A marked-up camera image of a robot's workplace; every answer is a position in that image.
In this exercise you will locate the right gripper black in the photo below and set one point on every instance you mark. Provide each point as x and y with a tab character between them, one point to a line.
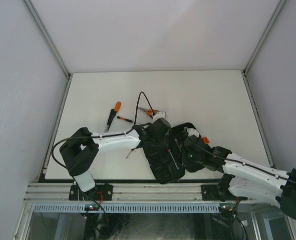
187	162

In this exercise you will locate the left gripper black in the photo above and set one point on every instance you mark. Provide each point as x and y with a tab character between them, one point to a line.
164	140

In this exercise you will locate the large screwdriver black orange handle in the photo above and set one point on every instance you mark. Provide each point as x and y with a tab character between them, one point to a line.
172	157

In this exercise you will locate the black plastic tool case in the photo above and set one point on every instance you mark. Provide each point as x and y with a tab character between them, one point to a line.
169	160

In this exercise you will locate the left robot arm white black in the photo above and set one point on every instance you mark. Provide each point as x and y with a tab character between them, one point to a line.
79	151

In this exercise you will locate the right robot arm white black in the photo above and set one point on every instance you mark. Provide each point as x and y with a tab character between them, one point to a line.
245	179

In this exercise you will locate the small screwdriver orange black upper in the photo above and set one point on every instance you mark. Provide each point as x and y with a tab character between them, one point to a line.
125	119

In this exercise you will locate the long nose pliers orange handles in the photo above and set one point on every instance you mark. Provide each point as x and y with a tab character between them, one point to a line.
148	112

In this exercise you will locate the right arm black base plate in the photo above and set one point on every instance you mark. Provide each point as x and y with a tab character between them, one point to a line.
212	192

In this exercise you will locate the claw hammer orange black handle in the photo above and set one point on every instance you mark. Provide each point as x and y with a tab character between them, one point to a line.
112	114

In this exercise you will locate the aluminium front rail frame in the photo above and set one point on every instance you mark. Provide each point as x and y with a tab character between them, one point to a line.
122	192

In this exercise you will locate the grey slotted cable duct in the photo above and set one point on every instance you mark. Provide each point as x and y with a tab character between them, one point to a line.
127	208

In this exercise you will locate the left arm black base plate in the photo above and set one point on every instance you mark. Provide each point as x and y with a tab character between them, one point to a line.
101	192

